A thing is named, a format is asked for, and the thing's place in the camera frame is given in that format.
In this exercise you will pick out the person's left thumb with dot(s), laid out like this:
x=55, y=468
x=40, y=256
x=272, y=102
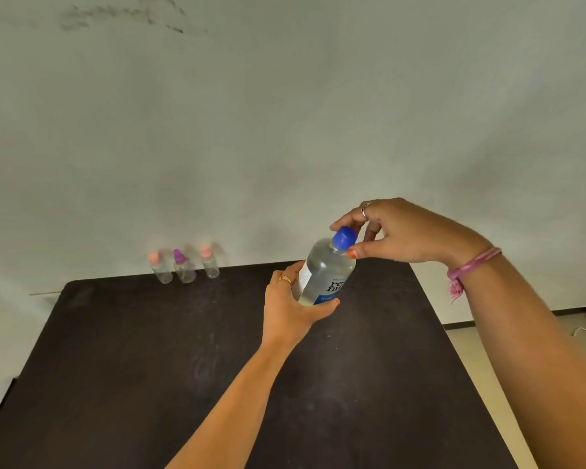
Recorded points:
x=322, y=310

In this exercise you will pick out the person's right forearm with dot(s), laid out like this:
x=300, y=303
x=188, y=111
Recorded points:
x=532, y=356

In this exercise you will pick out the person's right thumb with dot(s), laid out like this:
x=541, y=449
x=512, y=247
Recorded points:
x=368, y=250

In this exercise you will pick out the person's left hand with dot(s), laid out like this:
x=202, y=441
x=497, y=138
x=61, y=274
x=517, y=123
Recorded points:
x=285, y=312

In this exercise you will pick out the small clear bottle purple cap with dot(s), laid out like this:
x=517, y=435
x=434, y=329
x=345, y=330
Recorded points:
x=184, y=269

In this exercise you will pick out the person's right hand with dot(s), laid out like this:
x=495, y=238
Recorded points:
x=415, y=234

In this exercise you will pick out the clear plastic water bottle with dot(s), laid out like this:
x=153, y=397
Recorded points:
x=325, y=275

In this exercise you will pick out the person's left forearm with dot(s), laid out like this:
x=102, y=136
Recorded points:
x=234, y=410

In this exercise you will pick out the small clear bottle pink cap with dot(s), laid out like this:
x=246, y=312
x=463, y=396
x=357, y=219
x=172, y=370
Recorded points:
x=210, y=265
x=162, y=271

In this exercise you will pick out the blue bottle cap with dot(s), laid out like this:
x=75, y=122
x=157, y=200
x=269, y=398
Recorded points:
x=344, y=238

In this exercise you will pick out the person's right middle finger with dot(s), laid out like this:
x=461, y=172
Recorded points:
x=372, y=231

